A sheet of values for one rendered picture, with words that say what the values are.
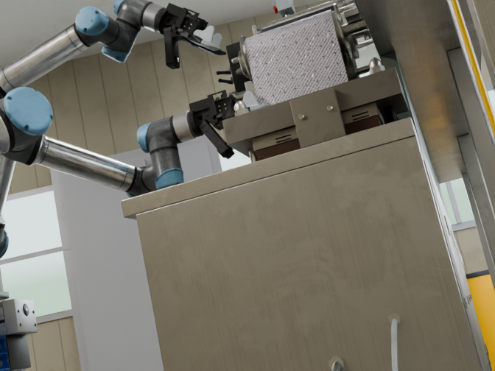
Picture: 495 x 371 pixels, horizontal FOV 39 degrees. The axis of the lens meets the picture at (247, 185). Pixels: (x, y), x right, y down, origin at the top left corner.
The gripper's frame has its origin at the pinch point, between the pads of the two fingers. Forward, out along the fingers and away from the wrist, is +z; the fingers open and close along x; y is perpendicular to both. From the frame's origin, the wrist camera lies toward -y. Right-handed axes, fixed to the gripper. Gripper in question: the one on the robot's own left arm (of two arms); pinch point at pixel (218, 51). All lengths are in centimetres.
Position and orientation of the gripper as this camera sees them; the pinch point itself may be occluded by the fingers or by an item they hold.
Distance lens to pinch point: 194.5
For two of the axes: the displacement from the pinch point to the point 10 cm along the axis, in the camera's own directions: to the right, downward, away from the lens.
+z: 8.5, 4.1, -3.4
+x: 3.1, 1.4, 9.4
